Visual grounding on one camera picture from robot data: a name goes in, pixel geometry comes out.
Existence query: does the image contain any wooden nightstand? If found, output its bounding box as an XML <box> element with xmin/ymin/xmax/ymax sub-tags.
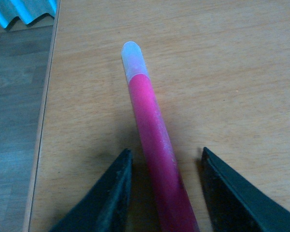
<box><xmin>23</xmin><ymin>0</ymin><xmax>290</xmax><ymax>232</ymax></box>

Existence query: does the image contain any pink marker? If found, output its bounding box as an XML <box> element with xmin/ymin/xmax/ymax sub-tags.
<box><xmin>121</xmin><ymin>41</ymin><xmax>200</xmax><ymax>232</ymax></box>

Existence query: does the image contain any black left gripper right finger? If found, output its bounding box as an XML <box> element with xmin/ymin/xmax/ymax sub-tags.
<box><xmin>201</xmin><ymin>147</ymin><xmax>290</xmax><ymax>232</ymax></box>

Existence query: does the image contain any light blue curtain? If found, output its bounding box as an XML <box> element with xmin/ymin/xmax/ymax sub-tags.
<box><xmin>0</xmin><ymin>0</ymin><xmax>57</xmax><ymax>29</ymax></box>

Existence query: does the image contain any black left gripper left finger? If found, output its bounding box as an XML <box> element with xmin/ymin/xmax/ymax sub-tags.
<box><xmin>50</xmin><ymin>149</ymin><xmax>132</xmax><ymax>232</ymax></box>

